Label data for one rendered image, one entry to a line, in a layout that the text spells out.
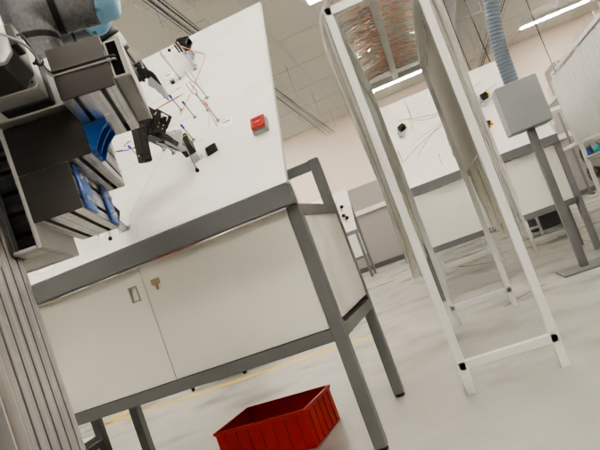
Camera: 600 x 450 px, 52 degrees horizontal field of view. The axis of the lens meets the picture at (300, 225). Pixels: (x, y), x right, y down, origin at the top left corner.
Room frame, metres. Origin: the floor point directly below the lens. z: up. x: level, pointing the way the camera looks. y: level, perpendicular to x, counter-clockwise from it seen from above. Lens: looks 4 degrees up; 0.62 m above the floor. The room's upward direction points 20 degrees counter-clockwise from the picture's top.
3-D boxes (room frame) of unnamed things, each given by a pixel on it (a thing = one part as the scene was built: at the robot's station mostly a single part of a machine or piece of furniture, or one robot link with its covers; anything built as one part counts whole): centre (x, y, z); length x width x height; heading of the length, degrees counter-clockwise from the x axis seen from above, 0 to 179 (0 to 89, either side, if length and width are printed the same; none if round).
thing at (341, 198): (11.20, -0.39, 0.83); 1.18 x 0.72 x 1.65; 78
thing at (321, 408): (2.39, 0.34, 0.07); 0.39 x 0.29 x 0.14; 69
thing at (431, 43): (2.77, -0.65, 0.78); 1.39 x 0.45 x 1.56; 168
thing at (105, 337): (2.12, 0.82, 0.60); 0.55 x 0.02 x 0.39; 76
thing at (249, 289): (1.98, 0.29, 0.60); 0.55 x 0.03 x 0.39; 76
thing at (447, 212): (4.84, -1.43, 0.83); 1.18 x 0.72 x 1.65; 78
